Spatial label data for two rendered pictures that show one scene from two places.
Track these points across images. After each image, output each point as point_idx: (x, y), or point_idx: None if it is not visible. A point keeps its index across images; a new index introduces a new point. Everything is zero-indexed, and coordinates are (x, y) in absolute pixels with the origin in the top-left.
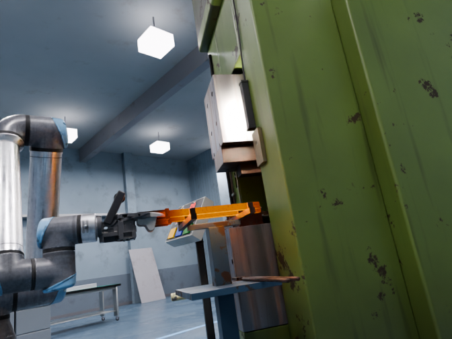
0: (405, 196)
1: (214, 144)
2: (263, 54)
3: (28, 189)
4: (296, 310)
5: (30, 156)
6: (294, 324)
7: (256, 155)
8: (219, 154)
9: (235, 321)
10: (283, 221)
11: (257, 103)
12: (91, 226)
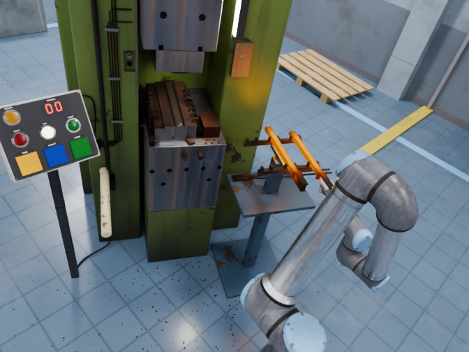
0: None
1: (169, 35)
2: None
3: (338, 238)
4: (230, 172)
5: (361, 208)
6: (221, 180)
7: (235, 67)
8: (190, 57)
9: None
10: (247, 123)
11: (260, 17)
12: None
